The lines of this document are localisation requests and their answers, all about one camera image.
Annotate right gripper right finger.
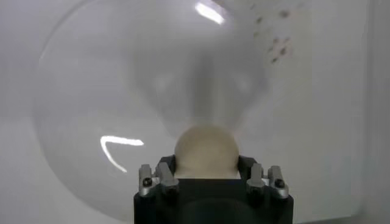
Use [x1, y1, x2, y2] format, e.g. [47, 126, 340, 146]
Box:
[238, 155, 289, 200]

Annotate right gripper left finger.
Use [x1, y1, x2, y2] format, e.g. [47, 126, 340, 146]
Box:
[138, 155, 180, 198]

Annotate white steamed baozi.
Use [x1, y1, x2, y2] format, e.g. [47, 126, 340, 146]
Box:
[174, 124, 240, 180]

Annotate round white plate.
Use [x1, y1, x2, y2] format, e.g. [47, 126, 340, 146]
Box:
[32, 0, 271, 223]

